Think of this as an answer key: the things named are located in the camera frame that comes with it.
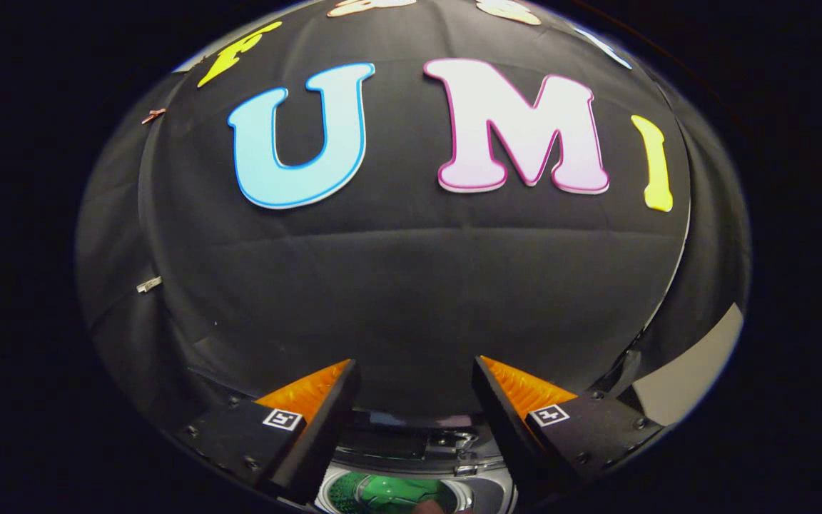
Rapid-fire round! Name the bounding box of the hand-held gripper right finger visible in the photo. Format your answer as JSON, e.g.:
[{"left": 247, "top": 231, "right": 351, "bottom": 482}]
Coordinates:
[{"left": 472, "top": 356, "right": 665, "bottom": 500}]

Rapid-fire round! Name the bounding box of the dark washing machine lid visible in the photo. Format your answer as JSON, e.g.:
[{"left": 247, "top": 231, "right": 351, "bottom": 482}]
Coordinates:
[{"left": 336, "top": 410, "right": 504, "bottom": 478}]

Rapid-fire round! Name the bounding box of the grey cabinet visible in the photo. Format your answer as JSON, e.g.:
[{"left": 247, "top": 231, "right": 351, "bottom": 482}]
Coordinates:
[{"left": 631, "top": 303, "right": 744, "bottom": 428}]

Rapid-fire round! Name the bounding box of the green polo shirt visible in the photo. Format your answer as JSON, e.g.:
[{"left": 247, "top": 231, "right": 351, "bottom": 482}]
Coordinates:
[{"left": 329, "top": 473, "right": 458, "bottom": 514}]

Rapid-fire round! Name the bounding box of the black backdrop cloth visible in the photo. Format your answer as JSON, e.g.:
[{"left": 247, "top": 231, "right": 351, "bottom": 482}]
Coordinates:
[{"left": 76, "top": 0, "right": 753, "bottom": 443}]

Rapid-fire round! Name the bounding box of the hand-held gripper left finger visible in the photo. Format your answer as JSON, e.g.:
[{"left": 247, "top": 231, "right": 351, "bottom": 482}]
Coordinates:
[{"left": 172, "top": 359, "right": 360, "bottom": 504}]

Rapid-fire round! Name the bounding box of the grey washing machine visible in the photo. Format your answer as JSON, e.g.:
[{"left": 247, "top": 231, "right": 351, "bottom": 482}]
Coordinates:
[{"left": 315, "top": 410, "right": 519, "bottom": 514}]

